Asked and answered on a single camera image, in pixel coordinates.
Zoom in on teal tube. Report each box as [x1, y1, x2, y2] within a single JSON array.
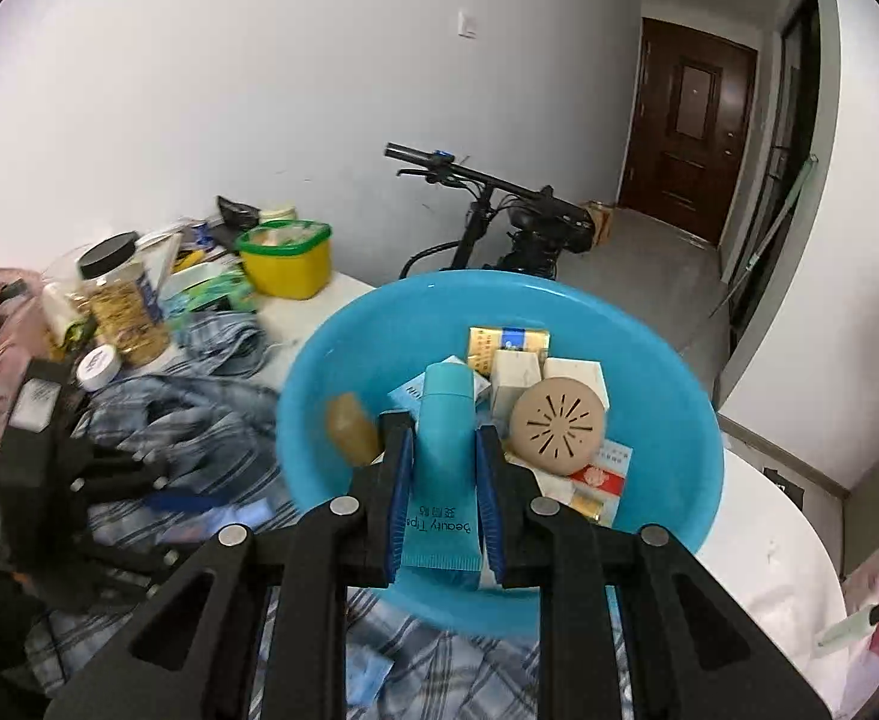
[[400, 360, 485, 590]]

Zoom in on white jar blue label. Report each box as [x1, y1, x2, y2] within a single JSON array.
[[75, 346, 124, 392]]

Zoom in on shiny gold pack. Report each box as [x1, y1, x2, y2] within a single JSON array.
[[559, 486, 624, 527]]

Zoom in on red white pack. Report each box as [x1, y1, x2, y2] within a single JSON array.
[[568, 441, 634, 497]]

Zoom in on blue plaid shirt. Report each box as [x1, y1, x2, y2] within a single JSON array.
[[23, 307, 628, 720]]

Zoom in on cardboard box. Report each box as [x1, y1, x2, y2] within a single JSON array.
[[581, 199, 619, 248]]

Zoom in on pale green tube black cap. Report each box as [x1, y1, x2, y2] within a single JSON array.
[[816, 591, 879, 650]]

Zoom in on light blue pouch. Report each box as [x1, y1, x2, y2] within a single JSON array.
[[346, 649, 394, 707]]

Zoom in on amber plastic box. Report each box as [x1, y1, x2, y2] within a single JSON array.
[[325, 392, 382, 466]]

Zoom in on white blue flat box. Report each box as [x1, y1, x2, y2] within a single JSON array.
[[388, 355, 493, 413]]

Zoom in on dark brown door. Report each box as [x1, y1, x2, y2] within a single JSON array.
[[617, 15, 759, 247]]

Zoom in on black bicycle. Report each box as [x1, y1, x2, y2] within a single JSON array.
[[383, 141, 598, 282]]

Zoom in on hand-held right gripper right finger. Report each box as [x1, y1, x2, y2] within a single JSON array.
[[475, 424, 834, 720]]

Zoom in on round beige disc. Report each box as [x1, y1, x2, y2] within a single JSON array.
[[509, 376, 609, 475]]

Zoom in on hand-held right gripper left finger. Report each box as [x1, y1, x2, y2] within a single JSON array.
[[45, 411, 416, 720]]

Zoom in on blue plastic basin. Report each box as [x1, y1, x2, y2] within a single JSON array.
[[274, 270, 727, 635]]

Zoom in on cereal jar black lid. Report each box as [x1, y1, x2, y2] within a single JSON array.
[[77, 232, 174, 370]]

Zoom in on yellow container green lid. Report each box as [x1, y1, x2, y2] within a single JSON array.
[[235, 219, 333, 301]]

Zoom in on mop handle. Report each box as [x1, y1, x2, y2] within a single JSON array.
[[705, 154, 819, 320]]

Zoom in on small white box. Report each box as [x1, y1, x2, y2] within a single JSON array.
[[488, 352, 545, 425], [542, 357, 609, 410]]

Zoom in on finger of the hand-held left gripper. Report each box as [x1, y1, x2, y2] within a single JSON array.
[[86, 525, 208, 590], [71, 441, 226, 515]]

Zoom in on black plastic bag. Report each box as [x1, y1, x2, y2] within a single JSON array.
[[216, 195, 262, 232]]

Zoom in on gold yellow pack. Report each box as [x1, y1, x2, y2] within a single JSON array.
[[466, 326, 553, 380]]

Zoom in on green floral tissue box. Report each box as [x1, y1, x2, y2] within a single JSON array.
[[161, 270, 256, 320]]

